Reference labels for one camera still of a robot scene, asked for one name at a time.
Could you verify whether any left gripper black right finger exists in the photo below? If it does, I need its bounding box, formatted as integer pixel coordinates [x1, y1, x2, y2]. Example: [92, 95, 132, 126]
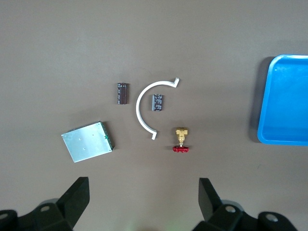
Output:
[192, 178, 297, 231]

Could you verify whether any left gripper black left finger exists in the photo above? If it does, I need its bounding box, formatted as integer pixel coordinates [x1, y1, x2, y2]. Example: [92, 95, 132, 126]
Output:
[0, 177, 90, 231]

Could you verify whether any short black cylindrical capacitor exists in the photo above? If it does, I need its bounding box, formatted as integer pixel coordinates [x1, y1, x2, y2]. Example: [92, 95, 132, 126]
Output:
[152, 93, 166, 112]

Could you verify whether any silver metal module box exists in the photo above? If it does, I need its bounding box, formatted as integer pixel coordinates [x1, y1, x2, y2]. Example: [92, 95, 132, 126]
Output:
[61, 121, 116, 164]

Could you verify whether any white curved plastic clamp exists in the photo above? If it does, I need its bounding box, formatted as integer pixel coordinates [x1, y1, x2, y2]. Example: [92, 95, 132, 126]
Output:
[135, 77, 180, 141]

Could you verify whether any blue plastic tray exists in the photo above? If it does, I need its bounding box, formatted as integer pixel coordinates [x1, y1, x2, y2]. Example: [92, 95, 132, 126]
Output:
[257, 54, 308, 146]

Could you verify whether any brown table mat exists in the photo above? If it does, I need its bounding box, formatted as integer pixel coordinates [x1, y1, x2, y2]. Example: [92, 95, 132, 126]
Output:
[0, 0, 308, 231]

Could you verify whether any brass valve with red handle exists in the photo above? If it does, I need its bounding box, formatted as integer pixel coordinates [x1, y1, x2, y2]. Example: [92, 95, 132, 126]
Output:
[171, 127, 191, 154]

